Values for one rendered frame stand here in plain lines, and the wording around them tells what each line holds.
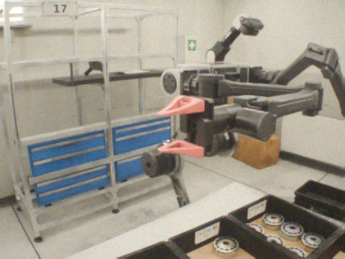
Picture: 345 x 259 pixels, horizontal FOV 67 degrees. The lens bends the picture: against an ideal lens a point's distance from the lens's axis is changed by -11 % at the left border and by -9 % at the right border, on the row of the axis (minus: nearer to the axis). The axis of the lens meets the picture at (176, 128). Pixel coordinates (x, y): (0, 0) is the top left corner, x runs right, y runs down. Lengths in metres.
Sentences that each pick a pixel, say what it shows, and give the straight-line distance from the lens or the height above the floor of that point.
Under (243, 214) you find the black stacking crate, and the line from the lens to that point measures 1.33.
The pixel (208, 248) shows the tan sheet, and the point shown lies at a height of 0.83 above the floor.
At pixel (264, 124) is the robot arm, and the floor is 1.46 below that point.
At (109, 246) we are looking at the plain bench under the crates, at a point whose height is 0.70.
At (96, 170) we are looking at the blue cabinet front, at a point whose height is 0.50.
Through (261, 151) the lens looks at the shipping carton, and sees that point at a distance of 3.99.
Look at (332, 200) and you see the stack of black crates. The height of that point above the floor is 0.49.
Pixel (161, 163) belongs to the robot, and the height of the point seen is 0.90.
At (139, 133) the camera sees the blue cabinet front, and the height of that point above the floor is 0.77.
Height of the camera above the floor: 1.60
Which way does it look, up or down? 16 degrees down
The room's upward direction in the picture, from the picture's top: straight up
